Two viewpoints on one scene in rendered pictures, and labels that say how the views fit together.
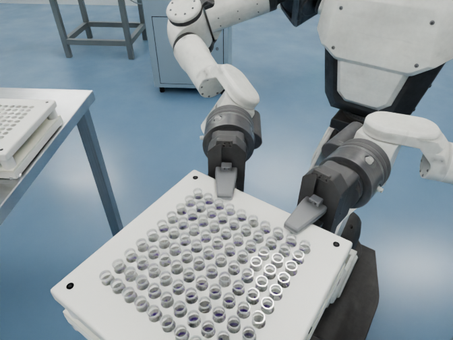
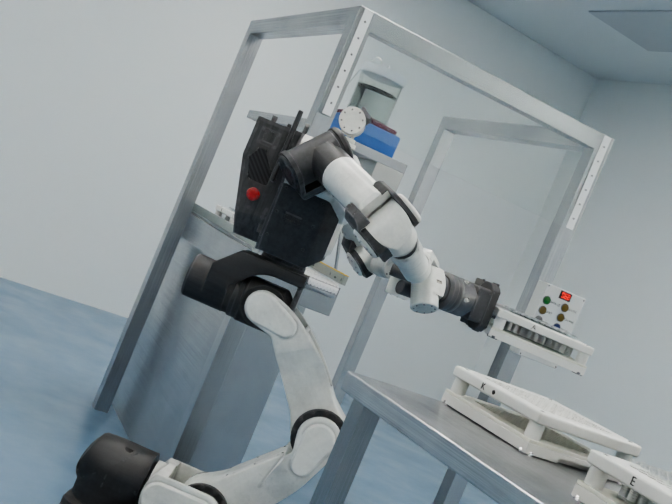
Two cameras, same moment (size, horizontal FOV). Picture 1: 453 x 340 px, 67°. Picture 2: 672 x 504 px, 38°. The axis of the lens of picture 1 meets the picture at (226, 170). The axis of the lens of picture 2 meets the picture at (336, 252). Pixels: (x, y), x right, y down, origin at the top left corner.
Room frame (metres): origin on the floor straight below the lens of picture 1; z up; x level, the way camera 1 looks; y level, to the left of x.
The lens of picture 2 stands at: (2.04, 1.78, 1.06)
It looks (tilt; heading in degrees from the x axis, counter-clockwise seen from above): 1 degrees down; 237
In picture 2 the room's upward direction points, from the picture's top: 23 degrees clockwise
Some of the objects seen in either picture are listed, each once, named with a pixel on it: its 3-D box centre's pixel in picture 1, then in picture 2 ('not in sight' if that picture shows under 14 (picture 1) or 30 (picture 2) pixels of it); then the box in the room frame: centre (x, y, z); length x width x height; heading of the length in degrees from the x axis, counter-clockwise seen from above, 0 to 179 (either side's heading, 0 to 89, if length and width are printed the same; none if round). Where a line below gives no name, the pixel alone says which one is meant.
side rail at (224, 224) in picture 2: not in sight; (217, 220); (0.39, -1.54, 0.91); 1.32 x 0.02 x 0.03; 80
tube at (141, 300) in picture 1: (146, 319); not in sight; (0.18, 0.09, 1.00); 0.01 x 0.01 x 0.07
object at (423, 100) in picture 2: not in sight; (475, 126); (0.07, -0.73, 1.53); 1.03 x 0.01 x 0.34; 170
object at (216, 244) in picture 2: not in sight; (241, 252); (0.25, -1.53, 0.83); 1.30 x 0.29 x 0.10; 80
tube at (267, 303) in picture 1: (265, 321); not in sight; (0.18, -0.04, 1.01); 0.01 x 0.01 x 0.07
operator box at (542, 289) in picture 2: not in sight; (547, 324); (-0.46, -0.61, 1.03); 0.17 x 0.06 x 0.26; 170
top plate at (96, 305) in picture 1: (210, 269); (536, 327); (0.23, 0.02, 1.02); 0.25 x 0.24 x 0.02; 55
